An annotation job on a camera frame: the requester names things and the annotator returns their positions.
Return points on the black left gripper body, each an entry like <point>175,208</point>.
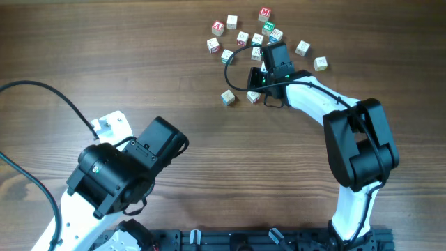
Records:
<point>145,153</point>

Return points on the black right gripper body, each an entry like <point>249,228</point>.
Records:
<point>257,80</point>

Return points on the blue sided plain wooden block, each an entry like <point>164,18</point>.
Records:
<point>228,97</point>

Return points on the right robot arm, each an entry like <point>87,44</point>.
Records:
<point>360,146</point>

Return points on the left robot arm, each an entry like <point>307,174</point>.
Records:
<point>110,176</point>

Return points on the blue engraved wooden block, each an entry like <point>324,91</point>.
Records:
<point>256,54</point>

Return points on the green sided wooden block centre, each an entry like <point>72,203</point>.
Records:
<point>257,39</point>

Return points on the green sided wooden block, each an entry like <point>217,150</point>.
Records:
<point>226,54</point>
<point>257,39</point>

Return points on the red sided wooden block centre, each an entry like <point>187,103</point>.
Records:
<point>242,38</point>

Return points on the red sided wooden block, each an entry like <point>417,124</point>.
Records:
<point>213,45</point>
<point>242,38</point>

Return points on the yellow engraved wooden block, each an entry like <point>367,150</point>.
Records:
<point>320,63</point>

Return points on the green top wooden block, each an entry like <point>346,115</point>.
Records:
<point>267,29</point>

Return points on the green sided wooden block lower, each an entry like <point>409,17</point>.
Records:
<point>226,54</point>

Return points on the red letter M block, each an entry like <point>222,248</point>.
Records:
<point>264,14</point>

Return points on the red sided wooden block left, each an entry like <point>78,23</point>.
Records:
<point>213,45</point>

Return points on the plain wooden block top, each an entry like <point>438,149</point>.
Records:
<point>232,21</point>

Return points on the red letter A block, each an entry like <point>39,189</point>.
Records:
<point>217,28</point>

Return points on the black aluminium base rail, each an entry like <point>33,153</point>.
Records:
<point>306,239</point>

